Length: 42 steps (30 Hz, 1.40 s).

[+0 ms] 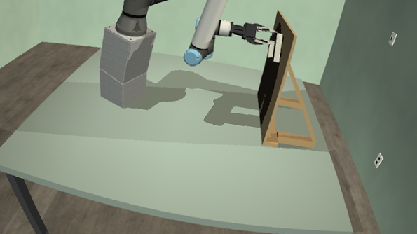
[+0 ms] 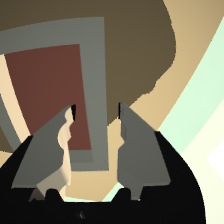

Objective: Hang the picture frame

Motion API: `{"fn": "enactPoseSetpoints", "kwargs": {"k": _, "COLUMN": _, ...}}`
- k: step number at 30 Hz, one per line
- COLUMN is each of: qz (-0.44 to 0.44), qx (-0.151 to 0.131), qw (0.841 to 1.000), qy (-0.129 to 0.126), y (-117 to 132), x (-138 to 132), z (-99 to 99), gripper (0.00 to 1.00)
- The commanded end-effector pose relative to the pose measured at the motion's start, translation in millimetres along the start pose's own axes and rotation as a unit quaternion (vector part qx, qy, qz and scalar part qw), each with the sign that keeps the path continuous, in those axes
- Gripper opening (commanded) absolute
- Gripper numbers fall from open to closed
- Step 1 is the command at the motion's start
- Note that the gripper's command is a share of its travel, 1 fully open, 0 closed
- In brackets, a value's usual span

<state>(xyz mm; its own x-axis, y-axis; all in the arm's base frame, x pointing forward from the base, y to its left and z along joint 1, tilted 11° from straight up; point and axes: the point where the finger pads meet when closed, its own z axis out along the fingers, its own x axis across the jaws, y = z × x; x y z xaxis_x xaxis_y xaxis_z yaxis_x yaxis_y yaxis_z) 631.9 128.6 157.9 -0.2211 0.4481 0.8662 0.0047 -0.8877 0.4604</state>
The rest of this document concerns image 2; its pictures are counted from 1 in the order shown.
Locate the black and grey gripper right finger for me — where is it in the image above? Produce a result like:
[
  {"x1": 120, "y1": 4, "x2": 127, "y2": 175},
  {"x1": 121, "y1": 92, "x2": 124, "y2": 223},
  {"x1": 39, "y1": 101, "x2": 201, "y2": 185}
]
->
[{"x1": 117, "y1": 102, "x2": 206, "y2": 224}]

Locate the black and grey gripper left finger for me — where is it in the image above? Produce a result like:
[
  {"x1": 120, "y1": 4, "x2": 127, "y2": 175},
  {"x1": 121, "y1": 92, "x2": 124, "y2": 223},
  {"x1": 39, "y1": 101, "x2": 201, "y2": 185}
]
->
[{"x1": 0, "y1": 104, "x2": 76, "y2": 217}]

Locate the brown wooden board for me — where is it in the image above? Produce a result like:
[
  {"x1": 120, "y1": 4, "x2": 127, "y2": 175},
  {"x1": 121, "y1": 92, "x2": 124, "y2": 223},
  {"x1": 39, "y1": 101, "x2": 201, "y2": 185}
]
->
[{"x1": 0, "y1": 0, "x2": 224, "y2": 202}]

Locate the grey rectangular frame with brown panel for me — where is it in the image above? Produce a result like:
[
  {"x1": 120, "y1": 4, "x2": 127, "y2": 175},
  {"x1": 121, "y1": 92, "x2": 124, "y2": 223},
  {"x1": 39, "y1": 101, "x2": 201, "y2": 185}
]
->
[{"x1": 0, "y1": 17, "x2": 109, "y2": 172}]

